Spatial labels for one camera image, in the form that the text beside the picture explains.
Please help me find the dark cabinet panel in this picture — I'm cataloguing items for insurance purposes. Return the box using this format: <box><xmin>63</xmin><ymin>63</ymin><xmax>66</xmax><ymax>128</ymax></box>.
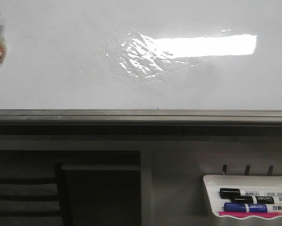
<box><xmin>62</xmin><ymin>165</ymin><xmax>141</xmax><ymax>226</ymax></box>

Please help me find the black capped marker middle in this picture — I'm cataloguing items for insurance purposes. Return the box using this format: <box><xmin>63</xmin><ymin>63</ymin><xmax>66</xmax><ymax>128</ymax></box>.
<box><xmin>231</xmin><ymin>196</ymin><xmax>282</xmax><ymax>204</ymax></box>

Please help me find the black hook middle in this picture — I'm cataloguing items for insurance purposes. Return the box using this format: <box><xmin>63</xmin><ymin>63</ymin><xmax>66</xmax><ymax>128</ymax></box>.
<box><xmin>244</xmin><ymin>165</ymin><xmax>250</xmax><ymax>176</ymax></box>

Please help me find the white whiteboard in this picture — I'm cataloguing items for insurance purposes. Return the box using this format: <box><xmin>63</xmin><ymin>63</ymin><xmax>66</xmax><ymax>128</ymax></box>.
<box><xmin>0</xmin><ymin>0</ymin><xmax>282</xmax><ymax>110</ymax></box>

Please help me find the white marker tray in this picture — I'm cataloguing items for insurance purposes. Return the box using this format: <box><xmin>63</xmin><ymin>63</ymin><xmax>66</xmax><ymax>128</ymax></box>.
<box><xmin>203</xmin><ymin>175</ymin><xmax>282</xmax><ymax>226</ymax></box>

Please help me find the black hook left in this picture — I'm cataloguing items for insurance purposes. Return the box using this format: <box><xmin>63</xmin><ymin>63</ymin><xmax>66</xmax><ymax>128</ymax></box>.
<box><xmin>222</xmin><ymin>164</ymin><xmax>227</xmax><ymax>175</ymax></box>

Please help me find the black capped marker top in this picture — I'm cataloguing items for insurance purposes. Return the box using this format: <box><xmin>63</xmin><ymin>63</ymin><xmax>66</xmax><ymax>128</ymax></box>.
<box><xmin>219</xmin><ymin>188</ymin><xmax>282</xmax><ymax>199</ymax></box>

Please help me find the black hook right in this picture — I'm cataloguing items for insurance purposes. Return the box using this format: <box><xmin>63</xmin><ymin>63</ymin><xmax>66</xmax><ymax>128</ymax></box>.
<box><xmin>267</xmin><ymin>165</ymin><xmax>274</xmax><ymax>176</ymax></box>

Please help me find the black hook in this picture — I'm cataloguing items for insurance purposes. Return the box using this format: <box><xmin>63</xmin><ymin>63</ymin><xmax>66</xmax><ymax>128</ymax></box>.
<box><xmin>244</xmin><ymin>165</ymin><xmax>250</xmax><ymax>176</ymax></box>
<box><xmin>267</xmin><ymin>165</ymin><xmax>274</xmax><ymax>176</ymax></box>
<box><xmin>222</xmin><ymin>164</ymin><xmax>227</xmax><ymax>175</ymax></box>

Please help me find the black capped marker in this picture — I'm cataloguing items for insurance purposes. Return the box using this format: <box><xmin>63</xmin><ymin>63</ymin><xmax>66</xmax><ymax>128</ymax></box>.
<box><xmin>219</xmin><ymin>188</ymin><xmax>282</xmax><ymax>199</ymax></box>
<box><xmin>231</xmin><ymin>196</ymin><xmax>282</xmax><ymax>204</ymax></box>

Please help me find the blue capped marker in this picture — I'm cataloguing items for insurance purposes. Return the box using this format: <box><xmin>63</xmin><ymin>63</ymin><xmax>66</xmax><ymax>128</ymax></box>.
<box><xmin>224</xmin><ymin>202</ymin><xmax>282</xmax><ymax>213</ymax></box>

